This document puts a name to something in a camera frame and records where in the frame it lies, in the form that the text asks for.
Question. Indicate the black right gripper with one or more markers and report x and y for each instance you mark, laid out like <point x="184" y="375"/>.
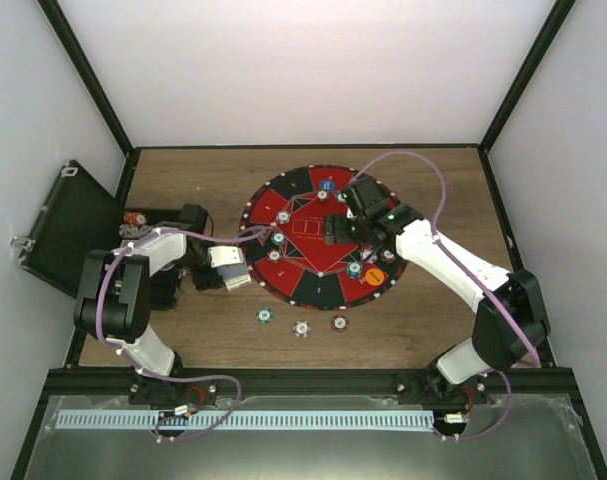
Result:
<point x="334" y="225"/>

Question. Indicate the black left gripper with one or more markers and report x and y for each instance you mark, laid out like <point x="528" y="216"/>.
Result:
<point x="206" y="281"/>

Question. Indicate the white blue poker chip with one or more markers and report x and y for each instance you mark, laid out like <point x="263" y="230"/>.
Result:
<point x="368" y="256"/>
<point x="283" y="217"/>

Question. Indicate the white blue chip stack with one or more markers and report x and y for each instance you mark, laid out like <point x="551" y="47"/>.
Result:
<point x="302" y="329"/>

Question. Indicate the blue patterned card deck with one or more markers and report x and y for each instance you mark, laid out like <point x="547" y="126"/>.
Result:
<point x="229" y="272"/>

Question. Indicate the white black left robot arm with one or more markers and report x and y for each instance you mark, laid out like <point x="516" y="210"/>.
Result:
<point x="114" y="299"/>

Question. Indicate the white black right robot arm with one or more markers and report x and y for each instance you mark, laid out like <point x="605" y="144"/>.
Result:
<point x="510" y="315"/>

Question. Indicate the blue small blind button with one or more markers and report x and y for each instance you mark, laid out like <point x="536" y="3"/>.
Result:
<point x="327" y="185"/>

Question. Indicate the mixed chips in case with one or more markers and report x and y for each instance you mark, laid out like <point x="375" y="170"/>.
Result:
<point x="134" y="225"/>

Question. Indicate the orange big blind button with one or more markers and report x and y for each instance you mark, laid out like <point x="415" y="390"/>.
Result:
<point x="375" y="277"/>

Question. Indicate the playing card deck box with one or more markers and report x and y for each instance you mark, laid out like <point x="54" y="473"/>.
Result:
<point x="236" y="282"/>

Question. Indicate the round red black poker mat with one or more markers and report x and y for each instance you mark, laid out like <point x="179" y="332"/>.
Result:
<point x="310" y="274"/>

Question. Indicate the black poker set case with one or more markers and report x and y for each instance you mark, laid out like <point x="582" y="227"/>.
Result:
<point x="79" y="215"/>

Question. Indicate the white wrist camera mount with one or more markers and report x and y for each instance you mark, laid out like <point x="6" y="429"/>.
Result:
<point x="224" y="256"/>

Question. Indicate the light blue slotted rail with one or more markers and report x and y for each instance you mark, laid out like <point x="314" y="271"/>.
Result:
<point x="420" y="421"/>

